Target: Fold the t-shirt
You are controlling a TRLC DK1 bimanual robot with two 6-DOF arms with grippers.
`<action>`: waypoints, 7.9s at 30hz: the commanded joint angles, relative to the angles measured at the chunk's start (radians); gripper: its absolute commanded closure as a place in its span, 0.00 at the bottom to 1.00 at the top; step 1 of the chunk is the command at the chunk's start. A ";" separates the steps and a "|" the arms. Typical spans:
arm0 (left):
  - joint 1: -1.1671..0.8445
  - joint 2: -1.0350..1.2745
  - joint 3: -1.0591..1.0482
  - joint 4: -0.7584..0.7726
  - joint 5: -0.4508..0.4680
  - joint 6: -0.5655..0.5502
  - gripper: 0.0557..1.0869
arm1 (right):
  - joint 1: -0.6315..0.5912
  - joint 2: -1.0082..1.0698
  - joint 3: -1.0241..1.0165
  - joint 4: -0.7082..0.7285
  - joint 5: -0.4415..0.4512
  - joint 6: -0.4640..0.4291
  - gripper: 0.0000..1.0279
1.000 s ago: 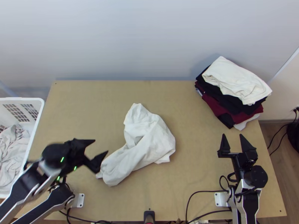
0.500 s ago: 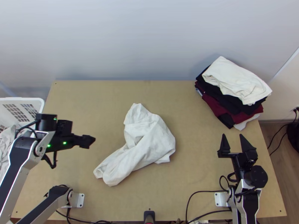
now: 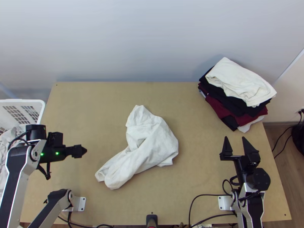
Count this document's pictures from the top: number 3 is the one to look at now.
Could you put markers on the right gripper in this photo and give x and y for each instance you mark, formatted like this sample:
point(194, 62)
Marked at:
point(240, 166)

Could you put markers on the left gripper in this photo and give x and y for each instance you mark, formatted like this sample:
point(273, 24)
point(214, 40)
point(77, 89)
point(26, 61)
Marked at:
point(77, 151)

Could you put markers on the white t-shirt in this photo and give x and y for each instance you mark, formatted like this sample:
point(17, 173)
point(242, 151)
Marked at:
point(147, 140)

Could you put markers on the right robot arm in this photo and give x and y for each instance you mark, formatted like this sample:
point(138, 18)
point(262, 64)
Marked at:
point(257, 180)

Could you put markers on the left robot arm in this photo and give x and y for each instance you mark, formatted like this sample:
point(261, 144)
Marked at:
point(14, 175)

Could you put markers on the pile of folded clothes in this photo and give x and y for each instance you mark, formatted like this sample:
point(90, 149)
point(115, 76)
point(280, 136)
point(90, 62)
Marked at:
point(240, 85)

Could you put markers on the white laundry basket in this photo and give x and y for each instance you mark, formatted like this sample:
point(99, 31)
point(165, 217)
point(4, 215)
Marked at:
point(21, 107)

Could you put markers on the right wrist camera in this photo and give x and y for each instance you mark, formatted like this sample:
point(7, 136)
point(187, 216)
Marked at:
point(254, 161)

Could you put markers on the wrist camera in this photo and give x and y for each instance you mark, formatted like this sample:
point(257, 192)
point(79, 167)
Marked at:
point(55, 139)
point(254, 161)

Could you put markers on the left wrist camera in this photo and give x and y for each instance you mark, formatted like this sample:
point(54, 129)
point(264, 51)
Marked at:
point(55, 139)

